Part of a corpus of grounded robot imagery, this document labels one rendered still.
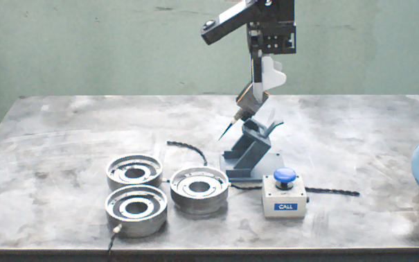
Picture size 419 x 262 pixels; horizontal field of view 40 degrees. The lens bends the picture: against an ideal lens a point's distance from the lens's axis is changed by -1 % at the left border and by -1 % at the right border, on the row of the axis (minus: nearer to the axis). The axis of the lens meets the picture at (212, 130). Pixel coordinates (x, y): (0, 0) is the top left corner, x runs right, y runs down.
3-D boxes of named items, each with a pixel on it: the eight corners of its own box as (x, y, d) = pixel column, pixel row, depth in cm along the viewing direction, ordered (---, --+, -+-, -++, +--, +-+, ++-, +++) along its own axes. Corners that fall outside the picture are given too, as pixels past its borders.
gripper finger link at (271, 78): (287, 106, 105) (286, 56, 102) (255, 108, 105) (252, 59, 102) (285, 100, 108) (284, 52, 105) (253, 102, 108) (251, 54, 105)
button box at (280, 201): (264, 218, 102) (266, 195, 99) (261, 195, 108) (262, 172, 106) (311, 218, 102) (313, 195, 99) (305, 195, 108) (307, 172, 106)
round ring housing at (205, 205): (182, 222, 100) (181, 203, 99) (163, 191, 109) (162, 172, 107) (237, 208, 104) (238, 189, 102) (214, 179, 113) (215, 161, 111)
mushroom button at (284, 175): (273, 201, 102) (274, 177, 99) (271, 188, 105) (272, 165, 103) (296, 201, 102) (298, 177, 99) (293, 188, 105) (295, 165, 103)
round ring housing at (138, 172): (100, 199, 107) (98, 181, 105) (116, 170, 116) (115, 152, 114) (156, 204, 105) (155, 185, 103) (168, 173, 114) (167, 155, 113)
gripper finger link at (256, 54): (263, 84, 102) (261, 35, 99) (254, 85, 102) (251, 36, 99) (260, 77, 107) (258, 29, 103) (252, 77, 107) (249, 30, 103)
